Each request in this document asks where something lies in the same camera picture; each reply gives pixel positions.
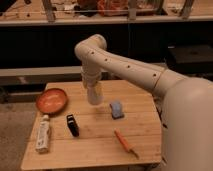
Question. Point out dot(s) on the wooden table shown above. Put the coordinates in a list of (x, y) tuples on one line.
[(97, 144)]

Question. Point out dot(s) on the orange handled tool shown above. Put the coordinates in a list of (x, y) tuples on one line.
[(128, 148)]

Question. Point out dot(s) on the black box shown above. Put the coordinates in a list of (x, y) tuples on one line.
[(190, 59)]

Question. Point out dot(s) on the orange object on shelf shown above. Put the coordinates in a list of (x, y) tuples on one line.
[(112, 7)]

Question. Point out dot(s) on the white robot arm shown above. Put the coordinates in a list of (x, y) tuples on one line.
[(186, 103)]

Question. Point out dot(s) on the white ceramic cup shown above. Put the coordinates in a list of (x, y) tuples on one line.
[(95, 95)]

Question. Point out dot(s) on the blue sponge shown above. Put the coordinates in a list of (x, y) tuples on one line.
[(116, 110)]

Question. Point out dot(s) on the orange bowl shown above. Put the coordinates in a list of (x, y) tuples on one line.
[(51, 101)]

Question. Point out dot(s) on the white plastic bottle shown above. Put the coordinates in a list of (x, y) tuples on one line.
[(42, 141)]

